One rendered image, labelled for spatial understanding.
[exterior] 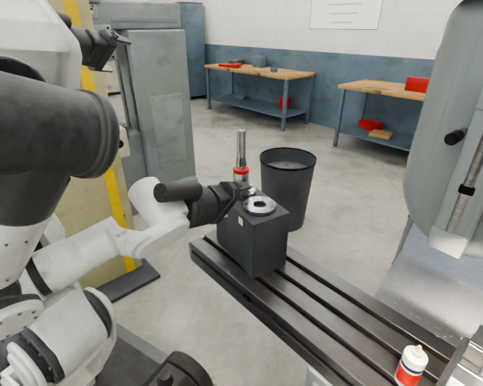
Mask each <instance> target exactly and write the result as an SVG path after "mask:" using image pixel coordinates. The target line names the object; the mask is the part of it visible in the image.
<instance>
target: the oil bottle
mask: <svg viewBox="0 0 483 386"><path fill-rule="evenodd" d="M427 362H428V357H427V355H426V353H425V352H424V351H423V350H422V346H421V345H418V346H417V347H416V346H413V345H409V346H407V347H406V348H405V350H404V352H403V354H402V357H401V359H400V361H399V364H398V366H397V369H396V372H395V374H394V378H395V380H396V383H397V384H398V385H399V386H416V385H417V384H418V382H419V379H420V378H421V376H422V373H423V371H424V369H425V367H426V365H427Z"/></svg>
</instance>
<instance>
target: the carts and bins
mask: <svg viewBox="0 0 483 386"><path fill-rule="evenodd" d="M259 160H260V162H261V191H262V192H263V193H264V194H266V195H267V196H268V197H269V198H271V199H272V200H274V201H275V202H277V203H278V204H279V205H280V206H281V207H283V208H284V209H286V210H287V211H289V212H290V219H289V228H288V232H292V231H296V230H299V229H300V228H301V227H302V226H303V224H304V217H305V213H306V209H307V202H308V197H309V193H310V189H311V182H312V178H313V173H314V166H315V165H316V161H317V158H316V156H315V155H314V154H312V153H311V152H308V151H306V150H303V149H296V148H290V147H280V148H273V149H267V150H265V151H263V152H262V153H261V154H260V155H259Z"/></svg>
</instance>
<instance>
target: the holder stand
mask: <svg viewBox="0 0 483 386"><path fill-rule="evenodd" d="M249 185H250V186H251V189H250V190H248V191H247V192H245V193H240V198H239V199H238V200H237V202H236V203H235V204H234V205H233V207H232V208H231V209H230V211H229V212H228V213H227V215H228V217H227V218H225V219H223V220H221V221H220V222H219V223H218V224H216V228H217V239H218V240H219V242H220V243H221V244H222V245H223V247H224V248H225V249H226V250H227V251H228V252H229V253H230V254H231V255H232V257H233V258H234V259H235V260H236V262H237V263H238V264H239V265H240V266H241V268H242V269H243V270H244V271H245V272H246V273H247V274H248V275H249V277H250V278H251V279H252V280H253V279H254V278H256V277H259V276H261V275H263V274H266V273H268V272H271V271H272V270H275V269H277V268H279V267H282V266H284V265H285V261H286V253H287V244H288V228H289V219H290V212H289V211H287V210H286V209H284V208H283V207H281V206H280V205H279V204H278V203H277V202H275V201H274V200H272V199H271V198H269V197H268V196H267V195H266V194H264V193H263V192H262V191H260V190H258V189H257V188H256V187H255V186H254V185H252V184H251V183H249Z"/></svg>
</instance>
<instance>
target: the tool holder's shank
mask: <svg viewBox="0 0 483 386"><path fill-rule="evenodd" d="M235 165H236V166H237V169H241V170H242V169H245V166H246V165H247V162H246V158H245V129H237V159H236V164H235Z"/></svg>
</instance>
